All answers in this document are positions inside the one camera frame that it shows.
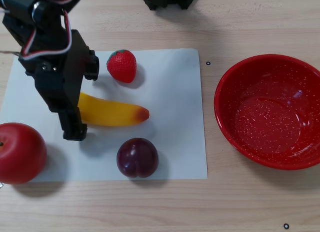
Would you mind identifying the red white black servo cable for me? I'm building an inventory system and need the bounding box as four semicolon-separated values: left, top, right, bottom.
18;0;86;62

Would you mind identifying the red toy apple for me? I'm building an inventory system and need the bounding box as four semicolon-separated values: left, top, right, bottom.
0;122;48;185

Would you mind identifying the yellow toy banana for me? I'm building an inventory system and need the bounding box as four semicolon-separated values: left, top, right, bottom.
77;92;150;128

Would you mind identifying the white paper sheet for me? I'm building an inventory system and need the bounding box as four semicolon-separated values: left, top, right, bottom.
0;48;209;183

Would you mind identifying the dark purple toy plum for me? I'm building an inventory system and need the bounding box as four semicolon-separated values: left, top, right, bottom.
116;138;160;179

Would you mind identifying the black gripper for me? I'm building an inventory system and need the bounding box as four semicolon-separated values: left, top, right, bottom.
18;29;100;142

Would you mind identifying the red speckled enamel bowl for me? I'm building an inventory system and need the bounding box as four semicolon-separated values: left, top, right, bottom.
213;54;320;171

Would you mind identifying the red toy strawberry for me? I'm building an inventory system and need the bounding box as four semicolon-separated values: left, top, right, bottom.
106;49;138;84

